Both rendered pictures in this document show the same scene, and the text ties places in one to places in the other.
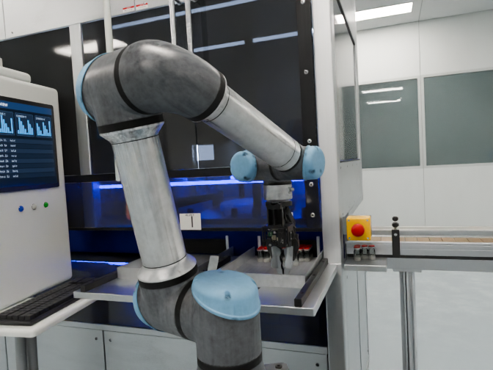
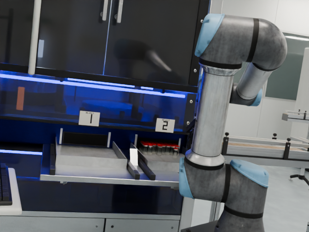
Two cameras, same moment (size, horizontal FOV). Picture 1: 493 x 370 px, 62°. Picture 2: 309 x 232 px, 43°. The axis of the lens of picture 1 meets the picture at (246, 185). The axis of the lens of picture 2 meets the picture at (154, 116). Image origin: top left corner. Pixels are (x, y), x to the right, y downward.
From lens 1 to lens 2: 0.96 m
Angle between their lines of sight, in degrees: 36
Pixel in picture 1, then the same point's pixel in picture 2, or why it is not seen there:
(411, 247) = (232, 148)
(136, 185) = (222, 103)
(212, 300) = (259, 176)
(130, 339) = (6, 221)
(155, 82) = (276, 50)
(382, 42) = not seen: outside the picture
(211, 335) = (254, 196)
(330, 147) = not seen: hidden behind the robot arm
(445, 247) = (250, 149)
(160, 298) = (213, 176)
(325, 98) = not seen: hidden behind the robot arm
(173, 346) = (53, 223)
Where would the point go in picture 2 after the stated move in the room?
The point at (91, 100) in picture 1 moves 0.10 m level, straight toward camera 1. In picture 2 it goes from (219, 45) to (256, 48)
